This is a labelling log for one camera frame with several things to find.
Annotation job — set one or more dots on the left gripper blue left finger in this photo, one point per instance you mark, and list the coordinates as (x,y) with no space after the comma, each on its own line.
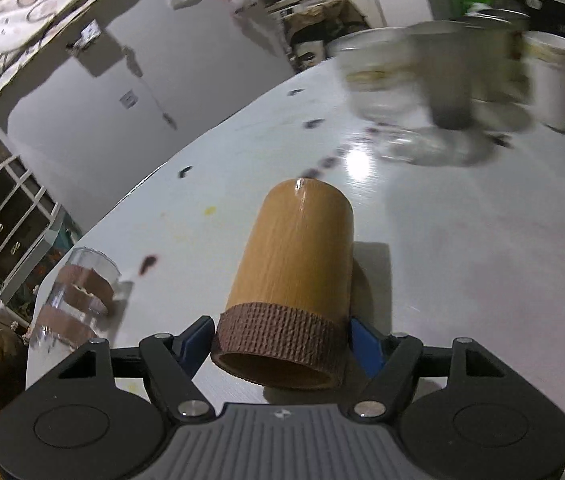
(193,346)

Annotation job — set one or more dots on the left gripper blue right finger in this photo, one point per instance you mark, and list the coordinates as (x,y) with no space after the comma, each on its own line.
(367,345)

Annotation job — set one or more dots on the wooden cup with brown band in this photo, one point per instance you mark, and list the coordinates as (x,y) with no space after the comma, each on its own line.
(286,316)

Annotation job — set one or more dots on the cream paper cup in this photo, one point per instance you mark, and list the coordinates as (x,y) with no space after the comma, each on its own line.
(544,58)

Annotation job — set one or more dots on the clear glass with brown tape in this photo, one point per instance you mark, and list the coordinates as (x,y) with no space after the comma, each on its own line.
(81,301)

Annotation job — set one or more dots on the white drawer cabinet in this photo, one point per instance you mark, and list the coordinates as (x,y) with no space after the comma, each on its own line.
(27,211)

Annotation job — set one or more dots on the ribbed stemmed glass goblet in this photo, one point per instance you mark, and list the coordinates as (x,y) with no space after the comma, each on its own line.
(378,70)

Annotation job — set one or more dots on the frosted grey glass tumbler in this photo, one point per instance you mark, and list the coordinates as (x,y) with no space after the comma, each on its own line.
(444,66)

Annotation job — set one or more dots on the wall power socket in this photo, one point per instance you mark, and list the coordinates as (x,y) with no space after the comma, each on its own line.
(128,99)

